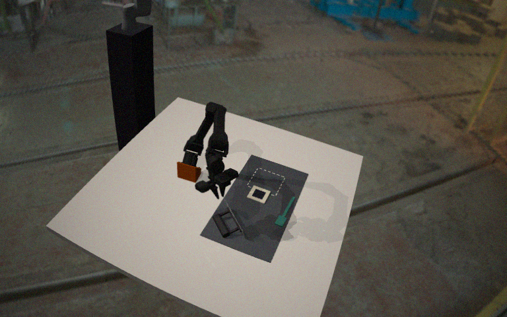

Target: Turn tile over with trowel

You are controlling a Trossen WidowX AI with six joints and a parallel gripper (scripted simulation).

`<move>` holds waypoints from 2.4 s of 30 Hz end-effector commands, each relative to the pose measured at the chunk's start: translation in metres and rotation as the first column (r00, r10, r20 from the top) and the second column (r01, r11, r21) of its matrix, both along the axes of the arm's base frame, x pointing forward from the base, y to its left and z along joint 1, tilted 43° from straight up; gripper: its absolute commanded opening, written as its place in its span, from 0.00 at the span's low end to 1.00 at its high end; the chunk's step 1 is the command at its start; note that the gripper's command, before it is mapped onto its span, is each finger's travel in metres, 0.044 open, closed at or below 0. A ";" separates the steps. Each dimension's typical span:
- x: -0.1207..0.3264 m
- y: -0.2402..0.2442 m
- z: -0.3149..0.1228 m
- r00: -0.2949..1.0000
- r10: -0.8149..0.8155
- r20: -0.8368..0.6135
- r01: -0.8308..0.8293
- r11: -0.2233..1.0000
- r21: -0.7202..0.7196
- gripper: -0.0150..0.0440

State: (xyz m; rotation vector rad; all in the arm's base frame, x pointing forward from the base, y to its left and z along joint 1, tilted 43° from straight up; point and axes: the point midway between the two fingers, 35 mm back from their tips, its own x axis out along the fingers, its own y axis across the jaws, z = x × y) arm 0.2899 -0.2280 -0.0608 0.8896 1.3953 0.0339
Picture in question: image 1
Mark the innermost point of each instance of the beige square tile with dark square centre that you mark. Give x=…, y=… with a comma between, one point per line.
x=258, y=194

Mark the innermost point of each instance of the green small trowel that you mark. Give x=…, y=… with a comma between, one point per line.
x=281, y=219

